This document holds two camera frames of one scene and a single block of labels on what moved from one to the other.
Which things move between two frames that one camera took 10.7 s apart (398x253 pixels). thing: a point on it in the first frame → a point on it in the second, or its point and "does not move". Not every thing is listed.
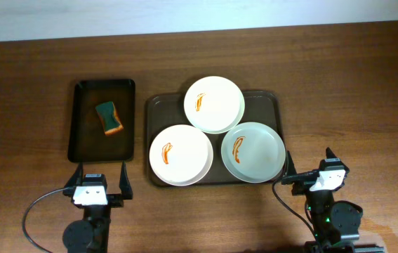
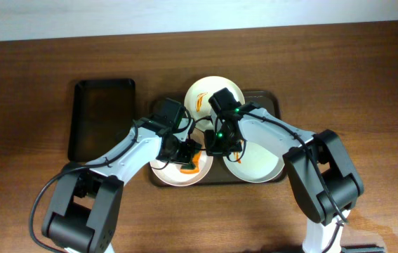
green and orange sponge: (109, 118) → (192, 168)
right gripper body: (299, 187) → (222, 148)
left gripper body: (115, 198) → (186, 157)
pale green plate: (253, 152) does not move
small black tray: (102, 121) does not move
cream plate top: (214, 105) does not move
